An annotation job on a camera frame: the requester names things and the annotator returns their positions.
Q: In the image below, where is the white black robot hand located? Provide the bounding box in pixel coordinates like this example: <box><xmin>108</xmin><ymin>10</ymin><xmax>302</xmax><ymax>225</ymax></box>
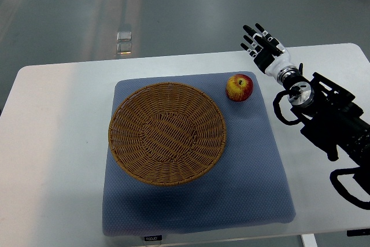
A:
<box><xmin>240</xmin><ymin>23</ymin><xmax>290</xmax><ymax>77</ymax></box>

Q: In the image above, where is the red yellow apple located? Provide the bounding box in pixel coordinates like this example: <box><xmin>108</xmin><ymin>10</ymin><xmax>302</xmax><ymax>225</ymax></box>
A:
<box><xmin>225</xmin><ymin>73</ymin><xmax>254</xmax><ymax>102</ymax></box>

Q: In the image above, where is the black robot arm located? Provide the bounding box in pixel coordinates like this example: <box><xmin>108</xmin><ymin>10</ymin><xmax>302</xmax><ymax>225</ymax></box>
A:
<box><xmin>273</xmin><ymin>66</ymin><xmax>369</xmax><ymax>209</ymax></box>

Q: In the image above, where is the brown wicker basket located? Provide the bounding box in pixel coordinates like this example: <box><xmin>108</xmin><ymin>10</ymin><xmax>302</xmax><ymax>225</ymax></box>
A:
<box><xmin>108</xmin><ymin>82</ymin><xmax>227</xmax><ymax>186</ymax></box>

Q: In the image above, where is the blue grey cushion mat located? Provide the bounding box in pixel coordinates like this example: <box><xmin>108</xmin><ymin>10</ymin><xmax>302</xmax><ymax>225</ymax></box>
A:
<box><xmin>102</xmin><ymin>72</ymin><xmax>295</xmax><ymax>237</ymax></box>

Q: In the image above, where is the lower floor metal plate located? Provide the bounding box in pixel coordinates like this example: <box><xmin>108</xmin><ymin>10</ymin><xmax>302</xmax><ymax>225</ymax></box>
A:
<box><xmin>116</xmin><ymin>42</ymin><xmax>132</xmax><ymax>55</ymax></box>

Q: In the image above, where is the floor metal plate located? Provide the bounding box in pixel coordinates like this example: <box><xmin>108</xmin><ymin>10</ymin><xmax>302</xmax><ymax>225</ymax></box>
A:
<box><xmin>116</xmin><ymin>42</ymin><xmax>132</xmax><ymax>55</ymax></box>
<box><xmin>117</xmin><ymin>31</ymin><xmax>132</xmax><ymax>42</ymax></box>

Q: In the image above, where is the upper floor metal plate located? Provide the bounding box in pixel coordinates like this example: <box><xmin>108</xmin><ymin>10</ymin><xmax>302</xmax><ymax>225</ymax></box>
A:
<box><xmin>117</xmin><ymin>31</ymin><xmax>132</xmax><ymax>42</ymax></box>

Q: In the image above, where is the white table leg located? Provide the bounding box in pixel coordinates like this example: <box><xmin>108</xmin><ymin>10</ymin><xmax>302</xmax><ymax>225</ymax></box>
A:
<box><xmin>301</xmin><ymin>234</ymin><xmax>318</xmax><ymax>247</ymax></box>

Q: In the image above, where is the black mat label tag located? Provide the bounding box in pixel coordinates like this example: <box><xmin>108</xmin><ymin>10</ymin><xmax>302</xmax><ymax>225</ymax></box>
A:
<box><xmin>143</xmin><ymin>235</ymin><xmax>162</xmax><ymax>242</ymax></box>

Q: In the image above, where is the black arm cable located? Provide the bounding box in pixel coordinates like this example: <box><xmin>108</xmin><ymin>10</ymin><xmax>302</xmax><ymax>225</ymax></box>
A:
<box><xmin>273</xmin><ymin>90</ymin><xmax>303</xmax><ymax>125</ymax></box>

